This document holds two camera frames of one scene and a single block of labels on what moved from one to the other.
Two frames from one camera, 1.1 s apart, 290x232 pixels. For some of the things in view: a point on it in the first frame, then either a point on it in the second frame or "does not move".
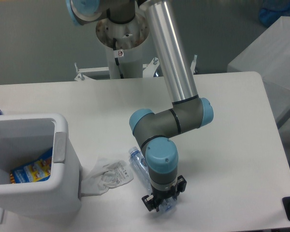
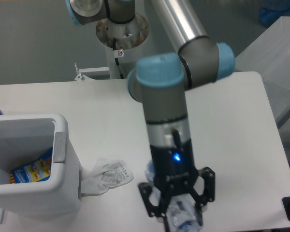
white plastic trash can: x=16 y=139 does not move
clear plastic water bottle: x=137 y=160 to x=182 y=214
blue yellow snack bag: x=38 y=169 does not move
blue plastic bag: x=271 y=10 does not move
